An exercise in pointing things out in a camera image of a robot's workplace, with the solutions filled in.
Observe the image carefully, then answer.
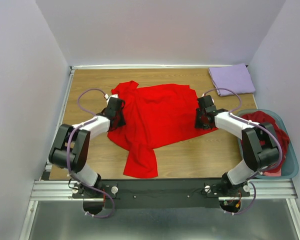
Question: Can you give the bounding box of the bright red t shirt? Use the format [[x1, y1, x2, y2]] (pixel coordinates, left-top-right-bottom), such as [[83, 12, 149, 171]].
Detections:
[[107, 81, 212, 179]]

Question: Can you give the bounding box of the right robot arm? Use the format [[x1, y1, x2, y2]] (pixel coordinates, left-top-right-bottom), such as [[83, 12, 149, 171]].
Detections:
[[194, 95, 283, 196]]

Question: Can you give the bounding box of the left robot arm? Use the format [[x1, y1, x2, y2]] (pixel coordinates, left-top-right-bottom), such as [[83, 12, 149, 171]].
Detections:
[[48, 94, 126, 198]]

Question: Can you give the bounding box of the folded lavender t shirt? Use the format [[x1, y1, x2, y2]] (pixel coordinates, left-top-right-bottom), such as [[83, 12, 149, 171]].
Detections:
[[208, 63, 256, 97]]

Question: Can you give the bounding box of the dark red t shirt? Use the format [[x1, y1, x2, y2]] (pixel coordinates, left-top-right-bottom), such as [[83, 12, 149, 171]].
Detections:
[[241, 110, 290, 172]]

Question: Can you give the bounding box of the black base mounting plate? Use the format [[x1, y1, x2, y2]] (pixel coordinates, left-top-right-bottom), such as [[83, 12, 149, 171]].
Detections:
[[72, 178, 250, 212]]

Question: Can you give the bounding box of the teal plastic basket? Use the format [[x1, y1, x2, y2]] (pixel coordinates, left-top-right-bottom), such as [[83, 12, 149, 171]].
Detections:
[[237, 109, 299, 180]]

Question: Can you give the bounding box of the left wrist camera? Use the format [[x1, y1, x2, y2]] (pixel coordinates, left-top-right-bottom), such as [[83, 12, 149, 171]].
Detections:
[[103, 93, 119, 102]]

